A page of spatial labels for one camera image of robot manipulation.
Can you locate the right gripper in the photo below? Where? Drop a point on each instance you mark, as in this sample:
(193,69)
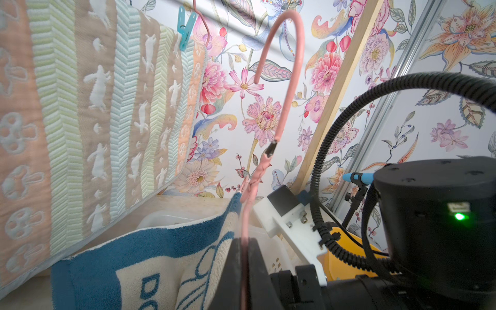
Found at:
(300,291)

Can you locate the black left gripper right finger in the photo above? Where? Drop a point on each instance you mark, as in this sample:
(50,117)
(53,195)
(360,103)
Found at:
(261,293)

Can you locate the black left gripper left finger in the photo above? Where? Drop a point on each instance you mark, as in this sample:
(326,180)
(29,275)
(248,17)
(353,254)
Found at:
(231,289)

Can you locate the cream blue cartoon towel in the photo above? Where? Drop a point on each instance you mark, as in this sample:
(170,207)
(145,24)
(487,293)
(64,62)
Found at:
(154,268)

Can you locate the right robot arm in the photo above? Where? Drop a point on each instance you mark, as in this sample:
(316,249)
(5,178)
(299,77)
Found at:
(438,215)

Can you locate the pastel striped bunny towel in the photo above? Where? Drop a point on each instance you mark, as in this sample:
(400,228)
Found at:
(97,108)

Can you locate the teal clothespin striped towel rear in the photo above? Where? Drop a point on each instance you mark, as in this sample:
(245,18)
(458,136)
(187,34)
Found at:
(185,28)

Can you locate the wooden clothes rack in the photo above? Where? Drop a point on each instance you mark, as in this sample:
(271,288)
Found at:
(338,91)

